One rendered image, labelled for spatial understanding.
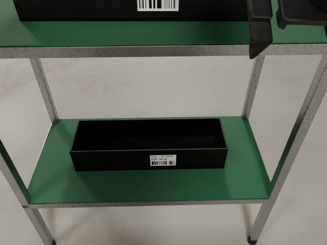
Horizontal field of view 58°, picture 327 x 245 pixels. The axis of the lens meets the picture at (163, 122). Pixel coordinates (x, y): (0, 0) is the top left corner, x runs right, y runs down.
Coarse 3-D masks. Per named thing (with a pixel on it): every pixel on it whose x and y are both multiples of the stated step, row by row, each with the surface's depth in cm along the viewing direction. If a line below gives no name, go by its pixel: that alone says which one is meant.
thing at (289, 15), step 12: (288, 0) 26; (300, 0) 26; (312, 0) 26; (324, 0) 25; (276, 12) 27; (288, 12) 26; (300, 12) 26; (312, 12) 26; (324, 12) 25; (288, 24) 26; (300, 24) 26; (312, 24) 26; (324, 24) 26
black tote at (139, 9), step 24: (24, 0) 68; (48, 0) 68; (72, 0) 68; (96, 0) 68; (120, 0) 68; (144, 0) 68; (168, 0) 68; (192, 0) 68; (216, 0) 68; (240, 0) 68
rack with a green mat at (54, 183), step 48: (0, 0) 82; (0, 48) 63; (48, 48) 63; (96, 48) 63; (144, 48) 63; (192, 48) 64; (240, 48) 64; (288, 48) 64; (48, 96) 123; (0, 144) 85; (48, 144) 124; (240, 144) 124; (288, 144) 88; (48, 192) 106; (96, 192) 106; (144, 192) 106; (192, 192) 106; (240, 192) 106; (48, 240) 121
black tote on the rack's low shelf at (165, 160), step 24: (96, 120) 118; (120, 120) 118; (144, 120) 118; (168, 120) 119; (192, 120) 119; (216, 120) 119; (72, 144) 108; (96, 144) 122; (120, 144) 122; (144, 144) 122; (168, 144) 122; (192, 144) 122; (216, 144) 122; (96, 168) 112; (120, 168) 112; (144, 168) 113; (168, 168) 113; (192, 168) 114; (216, 168) 114
